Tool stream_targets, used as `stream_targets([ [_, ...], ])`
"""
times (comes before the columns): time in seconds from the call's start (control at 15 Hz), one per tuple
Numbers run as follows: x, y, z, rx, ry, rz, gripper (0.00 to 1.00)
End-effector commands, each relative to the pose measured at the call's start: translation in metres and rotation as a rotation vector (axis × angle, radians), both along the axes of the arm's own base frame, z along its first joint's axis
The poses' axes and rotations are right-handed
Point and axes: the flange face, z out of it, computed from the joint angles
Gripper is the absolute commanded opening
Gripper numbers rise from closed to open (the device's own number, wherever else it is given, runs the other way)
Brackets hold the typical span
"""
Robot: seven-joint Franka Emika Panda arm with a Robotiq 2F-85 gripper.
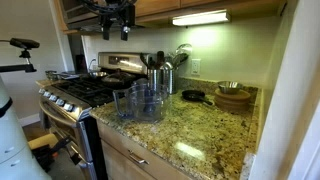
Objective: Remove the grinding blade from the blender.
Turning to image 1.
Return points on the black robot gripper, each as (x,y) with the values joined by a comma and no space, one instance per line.
(120,11)

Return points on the black grinding blade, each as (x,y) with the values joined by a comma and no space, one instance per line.
(149,105)

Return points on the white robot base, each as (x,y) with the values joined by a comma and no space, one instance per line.
(16,159)

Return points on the clear plastic blender bowl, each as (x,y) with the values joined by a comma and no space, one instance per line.
(130,102)

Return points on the steel over-range microwave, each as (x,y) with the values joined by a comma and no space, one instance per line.
(76,16)

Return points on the pan with lid on stove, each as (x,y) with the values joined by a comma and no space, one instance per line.
(118,79)

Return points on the steel utensil holder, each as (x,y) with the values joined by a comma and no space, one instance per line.
(166,77)

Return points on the stainless steel gas stove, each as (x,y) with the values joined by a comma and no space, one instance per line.
(65,107)

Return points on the small black cast iron skillet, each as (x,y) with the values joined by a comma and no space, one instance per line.
(195,96)

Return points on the under-cabinet light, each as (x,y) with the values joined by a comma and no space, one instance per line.
(202,18)

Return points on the small steel bowl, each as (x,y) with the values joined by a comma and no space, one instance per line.
(229,87)

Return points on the stacked wooden plates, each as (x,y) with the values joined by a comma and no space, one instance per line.
(232,102)

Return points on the white wall outlet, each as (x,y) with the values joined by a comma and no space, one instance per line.
(195,66)

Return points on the black camera on tripod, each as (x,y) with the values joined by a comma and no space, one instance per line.
(26,45)

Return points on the wooden drawer with handle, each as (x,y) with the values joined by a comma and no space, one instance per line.
(127,160)

